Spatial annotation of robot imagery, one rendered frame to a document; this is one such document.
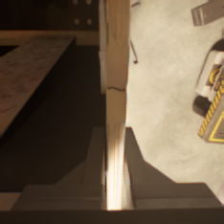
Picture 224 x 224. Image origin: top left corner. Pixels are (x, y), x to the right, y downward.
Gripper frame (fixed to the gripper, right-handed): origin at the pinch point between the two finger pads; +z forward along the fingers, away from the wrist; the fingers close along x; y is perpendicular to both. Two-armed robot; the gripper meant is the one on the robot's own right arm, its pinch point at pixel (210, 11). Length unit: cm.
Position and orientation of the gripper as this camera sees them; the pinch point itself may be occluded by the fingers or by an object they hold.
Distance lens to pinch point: 30.8
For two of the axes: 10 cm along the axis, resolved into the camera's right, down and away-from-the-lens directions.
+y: 4.1, 8.1, 4.2
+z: -9.1, 3.7, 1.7
